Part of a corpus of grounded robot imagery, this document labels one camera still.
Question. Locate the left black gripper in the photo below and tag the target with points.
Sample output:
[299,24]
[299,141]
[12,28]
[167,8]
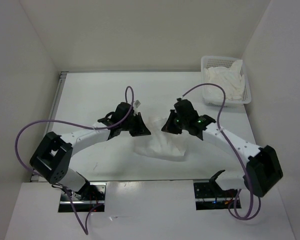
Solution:
[141,129]

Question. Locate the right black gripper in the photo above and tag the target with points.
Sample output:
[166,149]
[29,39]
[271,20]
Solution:
[168,126]

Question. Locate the white skirt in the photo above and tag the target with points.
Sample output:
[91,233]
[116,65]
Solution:
[159,144]

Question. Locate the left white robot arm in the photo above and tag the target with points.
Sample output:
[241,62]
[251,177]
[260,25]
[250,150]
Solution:
[52,157]

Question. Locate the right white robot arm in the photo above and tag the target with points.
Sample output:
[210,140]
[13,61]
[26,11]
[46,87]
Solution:
[262,167]

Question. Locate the white skirts in basket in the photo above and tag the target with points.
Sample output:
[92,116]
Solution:
[228,78]

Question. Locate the white plastic basket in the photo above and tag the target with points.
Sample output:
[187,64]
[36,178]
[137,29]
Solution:
[215,95]

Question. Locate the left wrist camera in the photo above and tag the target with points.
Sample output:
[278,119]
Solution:
[136,104]

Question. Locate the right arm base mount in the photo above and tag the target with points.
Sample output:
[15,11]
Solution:
[206,198]

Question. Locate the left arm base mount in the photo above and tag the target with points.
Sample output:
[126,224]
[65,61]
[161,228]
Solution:
[94,198]

